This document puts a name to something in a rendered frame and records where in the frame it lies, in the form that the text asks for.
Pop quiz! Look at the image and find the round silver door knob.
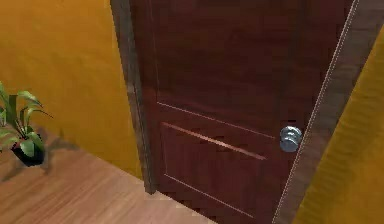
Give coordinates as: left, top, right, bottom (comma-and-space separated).
279, 125, 303, 154

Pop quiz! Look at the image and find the dark red wooden room door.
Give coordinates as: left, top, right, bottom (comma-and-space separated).
129, 0, 360, 224

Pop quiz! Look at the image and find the green house plant black pot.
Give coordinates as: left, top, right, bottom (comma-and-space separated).
0, 80, 54, 168

